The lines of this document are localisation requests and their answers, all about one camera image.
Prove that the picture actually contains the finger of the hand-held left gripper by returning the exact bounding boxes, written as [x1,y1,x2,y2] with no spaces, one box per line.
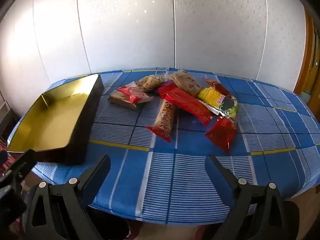
[2,149,37,188]

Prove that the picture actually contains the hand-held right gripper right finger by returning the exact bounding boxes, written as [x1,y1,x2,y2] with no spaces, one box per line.
[204,155,285,240]

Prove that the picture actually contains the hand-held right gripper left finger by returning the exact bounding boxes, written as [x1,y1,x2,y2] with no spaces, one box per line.
[25,154,111,240]

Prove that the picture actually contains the plain red snack packet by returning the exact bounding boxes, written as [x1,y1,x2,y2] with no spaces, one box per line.
[204,116,238,155]

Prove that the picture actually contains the gold tin box black outside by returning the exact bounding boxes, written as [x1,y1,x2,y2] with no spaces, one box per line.
[7,73,105,166]

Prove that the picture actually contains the brown snack bar red ends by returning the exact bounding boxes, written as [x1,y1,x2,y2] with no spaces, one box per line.
[145,99,178,143]

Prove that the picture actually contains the yellow and green snack packet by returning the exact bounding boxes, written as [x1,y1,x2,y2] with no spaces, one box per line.
[197,87,240,120]

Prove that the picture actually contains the long shiny red packet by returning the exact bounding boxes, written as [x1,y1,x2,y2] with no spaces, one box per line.
[157,82,213,128]

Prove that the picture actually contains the brown cake packet red label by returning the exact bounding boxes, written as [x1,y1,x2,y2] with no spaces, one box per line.
[108,85,153,110]

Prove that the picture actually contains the beige cake packet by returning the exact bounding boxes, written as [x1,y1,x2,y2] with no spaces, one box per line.
[168,69,203,96]

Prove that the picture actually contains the clear packet of brown snack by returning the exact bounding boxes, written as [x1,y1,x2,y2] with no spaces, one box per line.
[136,74,167,93]

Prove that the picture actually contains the pink ruffled bedspread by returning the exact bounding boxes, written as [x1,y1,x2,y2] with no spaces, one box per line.
[0,137,15,173]

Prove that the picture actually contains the blue checked tablecloth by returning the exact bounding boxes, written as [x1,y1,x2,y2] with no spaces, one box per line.
[7,67,320,224]

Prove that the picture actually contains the wooden door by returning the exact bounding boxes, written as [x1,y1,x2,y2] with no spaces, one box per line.
[293,7,320,98]

